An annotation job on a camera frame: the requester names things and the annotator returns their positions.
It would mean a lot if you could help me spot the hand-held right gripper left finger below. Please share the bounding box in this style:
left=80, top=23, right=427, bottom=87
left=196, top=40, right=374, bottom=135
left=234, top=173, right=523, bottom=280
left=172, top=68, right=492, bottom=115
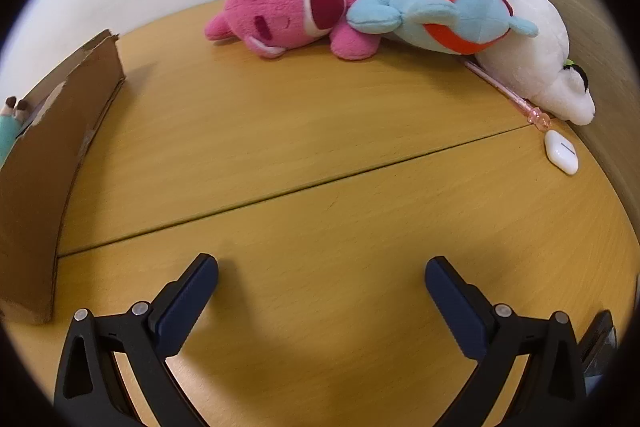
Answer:
left=54, top=253, right=220, bottom=427

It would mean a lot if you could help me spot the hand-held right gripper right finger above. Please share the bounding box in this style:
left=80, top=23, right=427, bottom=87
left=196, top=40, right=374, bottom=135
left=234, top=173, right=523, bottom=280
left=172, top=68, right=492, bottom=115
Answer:
left=425, top=256, right=587, bottom=427

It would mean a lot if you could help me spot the brown cardboard box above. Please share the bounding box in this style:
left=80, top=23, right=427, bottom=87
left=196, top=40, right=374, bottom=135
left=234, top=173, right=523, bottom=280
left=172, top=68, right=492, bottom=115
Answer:
left=0, top=29, right=126, bottom=325

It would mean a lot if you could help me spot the wooden desktop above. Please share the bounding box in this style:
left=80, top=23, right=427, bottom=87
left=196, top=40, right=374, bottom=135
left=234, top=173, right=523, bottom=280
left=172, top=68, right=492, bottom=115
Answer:
left=50, top=0, right=632, bottom=427

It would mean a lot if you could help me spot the dark grey object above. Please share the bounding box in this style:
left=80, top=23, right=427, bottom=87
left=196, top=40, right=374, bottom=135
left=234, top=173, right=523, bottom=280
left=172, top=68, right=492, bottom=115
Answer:
left=575, top=309, right=615, bottom=378

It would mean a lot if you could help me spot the white earbuds case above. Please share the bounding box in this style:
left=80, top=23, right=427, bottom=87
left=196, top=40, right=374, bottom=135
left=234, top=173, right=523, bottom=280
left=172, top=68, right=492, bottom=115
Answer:
left=544, top=129, right=581, bottom=176

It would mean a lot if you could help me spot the pink pen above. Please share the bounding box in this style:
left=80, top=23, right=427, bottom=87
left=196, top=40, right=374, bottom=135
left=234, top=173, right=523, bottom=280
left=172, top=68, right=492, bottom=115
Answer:
left=464, top=59, right=552, bottom=131

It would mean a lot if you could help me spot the teal and pink plush toy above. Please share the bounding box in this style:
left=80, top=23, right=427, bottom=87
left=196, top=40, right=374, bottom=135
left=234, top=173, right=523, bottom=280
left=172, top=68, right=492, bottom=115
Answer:
left=0, top=96, right=33, bottom=168

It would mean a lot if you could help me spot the white plush toy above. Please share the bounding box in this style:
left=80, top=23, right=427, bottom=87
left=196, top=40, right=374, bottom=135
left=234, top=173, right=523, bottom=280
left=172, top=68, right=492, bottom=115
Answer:
left=472, top=0, right=597, bottom=126

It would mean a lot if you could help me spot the blue and red plush toy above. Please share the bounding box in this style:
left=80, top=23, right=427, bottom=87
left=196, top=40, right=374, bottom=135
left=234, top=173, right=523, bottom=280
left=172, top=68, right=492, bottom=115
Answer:
left=346, top=0, right=540, bottom=56

